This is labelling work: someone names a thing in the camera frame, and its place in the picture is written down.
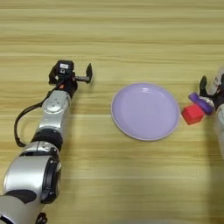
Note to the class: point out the purple rectangular block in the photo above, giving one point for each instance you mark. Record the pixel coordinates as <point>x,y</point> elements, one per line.
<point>199,102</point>

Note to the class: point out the red cube block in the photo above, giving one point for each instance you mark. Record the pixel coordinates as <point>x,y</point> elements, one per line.
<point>192,115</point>

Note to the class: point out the purple round plate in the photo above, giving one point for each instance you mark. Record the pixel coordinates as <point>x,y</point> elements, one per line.
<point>145,112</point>

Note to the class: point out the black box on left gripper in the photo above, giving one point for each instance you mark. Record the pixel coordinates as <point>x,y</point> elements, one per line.
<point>64,67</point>

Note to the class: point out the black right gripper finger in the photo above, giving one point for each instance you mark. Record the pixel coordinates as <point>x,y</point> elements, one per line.
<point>203,87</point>

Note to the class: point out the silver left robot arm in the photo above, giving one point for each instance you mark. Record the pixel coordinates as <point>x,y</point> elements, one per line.
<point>52,110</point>

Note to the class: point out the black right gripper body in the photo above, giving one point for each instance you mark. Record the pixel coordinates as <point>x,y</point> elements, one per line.
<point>220,100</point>

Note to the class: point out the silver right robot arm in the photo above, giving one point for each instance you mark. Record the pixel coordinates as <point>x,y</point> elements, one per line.
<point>220,131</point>

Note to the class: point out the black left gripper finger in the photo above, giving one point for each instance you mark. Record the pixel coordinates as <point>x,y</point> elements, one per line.
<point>89,73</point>

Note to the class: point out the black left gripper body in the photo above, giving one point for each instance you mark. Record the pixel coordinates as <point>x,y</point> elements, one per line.
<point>68,84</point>

